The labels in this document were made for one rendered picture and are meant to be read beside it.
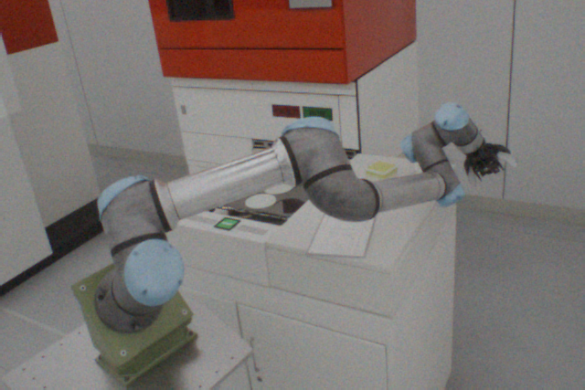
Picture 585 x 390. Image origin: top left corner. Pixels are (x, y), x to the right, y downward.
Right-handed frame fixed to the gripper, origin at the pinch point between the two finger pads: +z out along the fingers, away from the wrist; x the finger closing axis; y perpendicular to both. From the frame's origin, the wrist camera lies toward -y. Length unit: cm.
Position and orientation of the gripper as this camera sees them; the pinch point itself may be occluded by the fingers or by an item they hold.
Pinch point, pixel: (494, 171)
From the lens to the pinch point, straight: 171.2
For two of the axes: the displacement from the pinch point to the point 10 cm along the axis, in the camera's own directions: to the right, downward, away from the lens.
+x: 7.9, -4.7, -4.0
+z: 6.1, 4.8, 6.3
